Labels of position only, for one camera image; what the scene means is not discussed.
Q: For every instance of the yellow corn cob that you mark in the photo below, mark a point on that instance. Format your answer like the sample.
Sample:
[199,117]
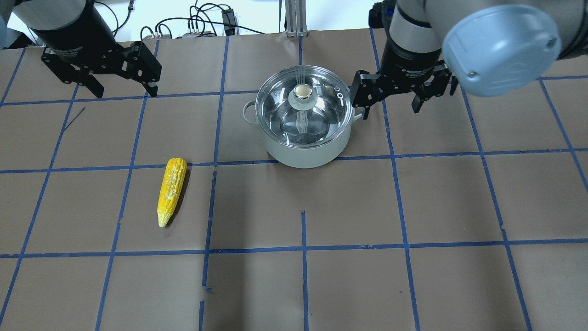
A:
[170,190]

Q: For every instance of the aluminium frame post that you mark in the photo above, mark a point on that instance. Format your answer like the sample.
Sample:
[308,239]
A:
[295,16]

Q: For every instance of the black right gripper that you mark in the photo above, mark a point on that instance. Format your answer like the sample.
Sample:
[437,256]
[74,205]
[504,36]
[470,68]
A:
[410,56]

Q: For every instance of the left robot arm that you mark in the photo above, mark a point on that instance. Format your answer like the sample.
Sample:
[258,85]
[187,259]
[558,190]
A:
[79,44]

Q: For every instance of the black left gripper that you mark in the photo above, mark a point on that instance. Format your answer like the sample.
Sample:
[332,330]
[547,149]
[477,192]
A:
[68,28]

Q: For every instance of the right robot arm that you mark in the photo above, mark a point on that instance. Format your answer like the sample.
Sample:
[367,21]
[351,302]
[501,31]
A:
[488,47]

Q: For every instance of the glass pot lid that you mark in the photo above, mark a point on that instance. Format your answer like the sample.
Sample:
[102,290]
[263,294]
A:
[303,106]

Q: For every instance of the pale green steel pot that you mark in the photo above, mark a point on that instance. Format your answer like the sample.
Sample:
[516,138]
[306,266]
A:
[303,157]

